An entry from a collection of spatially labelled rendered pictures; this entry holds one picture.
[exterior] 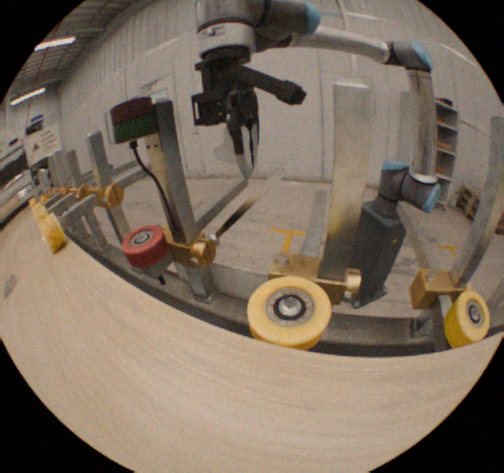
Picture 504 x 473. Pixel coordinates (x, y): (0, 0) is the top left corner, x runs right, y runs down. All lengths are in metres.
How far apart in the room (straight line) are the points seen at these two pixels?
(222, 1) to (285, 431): 0.47
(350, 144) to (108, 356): 0.31
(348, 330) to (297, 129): 2.74
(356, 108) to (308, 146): 2.77
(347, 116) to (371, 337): 0.38
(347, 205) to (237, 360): 0.18
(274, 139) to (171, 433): 3.02
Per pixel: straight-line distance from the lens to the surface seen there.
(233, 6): 0.34
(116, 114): 0.26
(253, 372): 0.17
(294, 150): 2.99
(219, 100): 0.30
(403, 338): 0.47
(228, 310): 0.44
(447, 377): 0.24
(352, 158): 0.20
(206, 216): 0.46
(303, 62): 3.01
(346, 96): 0.19
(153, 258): 0.32
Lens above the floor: 1.06
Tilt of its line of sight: 31 degrees down
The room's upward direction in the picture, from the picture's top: 6 degrees counter-clockwise
